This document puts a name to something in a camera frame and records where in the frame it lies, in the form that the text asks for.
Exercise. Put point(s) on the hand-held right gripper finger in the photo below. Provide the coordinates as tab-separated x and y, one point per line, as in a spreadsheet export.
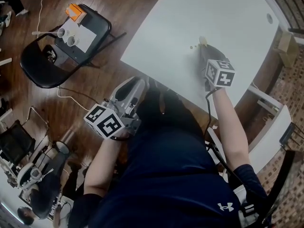
202	58
215	53

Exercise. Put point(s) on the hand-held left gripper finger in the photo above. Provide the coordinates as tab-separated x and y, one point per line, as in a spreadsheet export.
118	90
140	92

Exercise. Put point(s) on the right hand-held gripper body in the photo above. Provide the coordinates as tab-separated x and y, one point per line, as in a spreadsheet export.
221	76

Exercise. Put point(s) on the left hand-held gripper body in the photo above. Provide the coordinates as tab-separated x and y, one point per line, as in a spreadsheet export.
105	123

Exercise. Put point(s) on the small cream object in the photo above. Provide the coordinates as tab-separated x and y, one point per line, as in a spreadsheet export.
203	40

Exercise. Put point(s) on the person's right forearm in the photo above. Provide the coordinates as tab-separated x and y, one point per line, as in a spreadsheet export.
230	127

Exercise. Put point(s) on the person's left forearm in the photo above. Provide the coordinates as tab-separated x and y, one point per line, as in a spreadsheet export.
99	170

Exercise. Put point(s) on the white work table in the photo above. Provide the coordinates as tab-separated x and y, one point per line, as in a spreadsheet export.
190	15

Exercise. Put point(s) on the metal cylinder bin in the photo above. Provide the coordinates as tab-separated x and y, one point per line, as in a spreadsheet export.
61	147

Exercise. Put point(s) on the white paper sheet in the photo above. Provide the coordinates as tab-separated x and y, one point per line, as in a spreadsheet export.
88	35

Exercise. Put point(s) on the brown cardboard box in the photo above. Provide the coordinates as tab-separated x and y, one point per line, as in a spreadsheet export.
286	46

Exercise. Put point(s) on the white desk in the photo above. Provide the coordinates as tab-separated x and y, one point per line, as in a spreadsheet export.
268	132

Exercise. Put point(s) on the grey trash bin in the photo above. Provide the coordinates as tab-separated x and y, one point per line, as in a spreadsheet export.
50	54

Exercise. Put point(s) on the black folding chair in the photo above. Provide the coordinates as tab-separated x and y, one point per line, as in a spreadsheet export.
40	68

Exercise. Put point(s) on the person's navy shirt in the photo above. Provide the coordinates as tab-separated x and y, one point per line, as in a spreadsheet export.
166	182

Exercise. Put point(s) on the black router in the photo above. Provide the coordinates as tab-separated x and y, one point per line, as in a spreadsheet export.
287	133

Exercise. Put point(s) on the orange cardboard box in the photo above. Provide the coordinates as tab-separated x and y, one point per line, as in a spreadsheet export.
74	12

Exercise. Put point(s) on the black office chair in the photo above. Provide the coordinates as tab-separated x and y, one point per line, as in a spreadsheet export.
15	141

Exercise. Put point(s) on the wooden stick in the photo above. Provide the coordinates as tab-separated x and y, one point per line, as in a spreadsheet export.
44	33

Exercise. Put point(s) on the black monitor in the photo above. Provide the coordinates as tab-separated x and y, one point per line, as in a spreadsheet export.
285	186

